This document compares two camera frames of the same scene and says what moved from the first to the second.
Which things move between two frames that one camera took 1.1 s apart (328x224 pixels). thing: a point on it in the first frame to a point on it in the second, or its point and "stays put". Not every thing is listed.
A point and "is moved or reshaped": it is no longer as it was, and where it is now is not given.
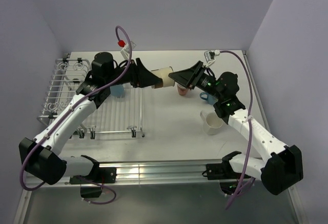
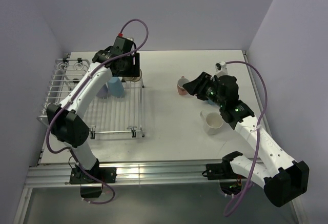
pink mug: x=182 y=89 stays put
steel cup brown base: x=163 y=73 is moved or reshaped
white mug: x=211 y=122 stays put
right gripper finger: x=184 y=77 to x=193 y=86
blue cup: x=117 y=90 stays put
